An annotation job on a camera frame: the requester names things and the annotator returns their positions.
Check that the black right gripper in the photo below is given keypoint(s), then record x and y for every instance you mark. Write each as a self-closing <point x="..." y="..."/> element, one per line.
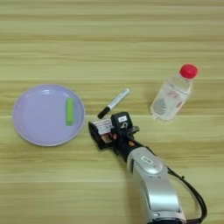
<point x="125" y="144"/>

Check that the small red white card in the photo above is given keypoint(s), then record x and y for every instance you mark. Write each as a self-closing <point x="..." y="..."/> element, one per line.
<point x="103" y="126"/>

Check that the silver marker black cap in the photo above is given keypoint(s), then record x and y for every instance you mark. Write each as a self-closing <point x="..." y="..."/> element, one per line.
<point x="116" y="100"/>

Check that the green rectangular block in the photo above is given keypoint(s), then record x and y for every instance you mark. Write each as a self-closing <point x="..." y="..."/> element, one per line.
<point x="69" y="111"/>

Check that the clear bottle red cap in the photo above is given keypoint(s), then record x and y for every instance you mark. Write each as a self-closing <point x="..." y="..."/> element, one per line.
<point x="172" y="97"/>

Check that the round purple plate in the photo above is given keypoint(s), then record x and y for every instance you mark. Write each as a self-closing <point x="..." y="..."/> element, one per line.
<point x="40" y="116"/>

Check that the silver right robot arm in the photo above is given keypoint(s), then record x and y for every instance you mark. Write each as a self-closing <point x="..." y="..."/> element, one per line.
<point x="157" y="186"/>

